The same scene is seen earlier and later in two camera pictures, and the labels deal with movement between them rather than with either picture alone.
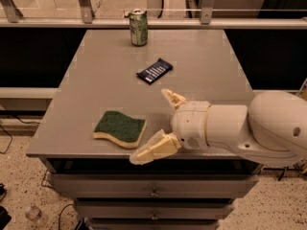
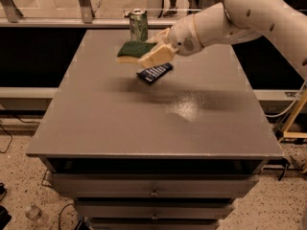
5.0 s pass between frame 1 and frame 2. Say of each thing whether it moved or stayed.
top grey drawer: stayed
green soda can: stayed
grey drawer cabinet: stayed
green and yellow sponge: moved
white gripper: moved
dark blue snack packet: stayed
